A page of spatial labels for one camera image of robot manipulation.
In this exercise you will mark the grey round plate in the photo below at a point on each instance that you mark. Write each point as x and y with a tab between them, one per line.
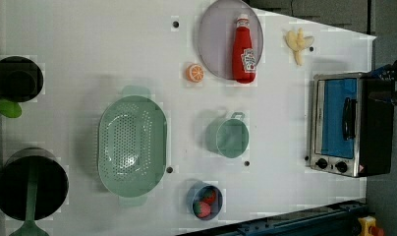
216	34

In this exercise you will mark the silver toaster oven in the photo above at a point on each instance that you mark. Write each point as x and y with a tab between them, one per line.
352	125

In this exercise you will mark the peeled banana toy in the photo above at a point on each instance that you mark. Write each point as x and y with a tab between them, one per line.
297	42

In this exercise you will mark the orange slice toy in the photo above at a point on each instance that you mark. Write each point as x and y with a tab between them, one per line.
195	73

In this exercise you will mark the blue metal frame rail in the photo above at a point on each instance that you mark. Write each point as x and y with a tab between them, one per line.
333	220

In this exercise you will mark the green cup with handle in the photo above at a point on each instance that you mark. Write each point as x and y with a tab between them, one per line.
228	137

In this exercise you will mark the small black pot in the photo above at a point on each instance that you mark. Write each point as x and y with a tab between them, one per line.
21	79

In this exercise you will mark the green lime toy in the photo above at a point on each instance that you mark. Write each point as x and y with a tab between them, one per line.
10	109

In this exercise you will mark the lower strawberry toy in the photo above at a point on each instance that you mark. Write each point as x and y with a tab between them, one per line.
201	209

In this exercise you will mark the green perforated colander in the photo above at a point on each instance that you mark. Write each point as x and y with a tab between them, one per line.
132	142

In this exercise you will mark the upper strawberry toy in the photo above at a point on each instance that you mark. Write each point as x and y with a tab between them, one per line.
209	196

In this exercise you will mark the blue bowl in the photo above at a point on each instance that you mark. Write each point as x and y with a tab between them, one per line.
195	195

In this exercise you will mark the strawberry toy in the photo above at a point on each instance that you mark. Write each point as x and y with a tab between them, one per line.
201	209
209	196

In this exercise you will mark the large black pot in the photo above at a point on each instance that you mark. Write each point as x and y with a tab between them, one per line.
52	183

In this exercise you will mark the red plush ketchup bottle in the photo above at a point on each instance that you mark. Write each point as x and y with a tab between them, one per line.
243	56

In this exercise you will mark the green ladle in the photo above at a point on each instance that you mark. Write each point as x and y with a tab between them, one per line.
29	227

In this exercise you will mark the yellow red clamp tool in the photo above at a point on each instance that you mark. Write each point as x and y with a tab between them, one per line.
369	227

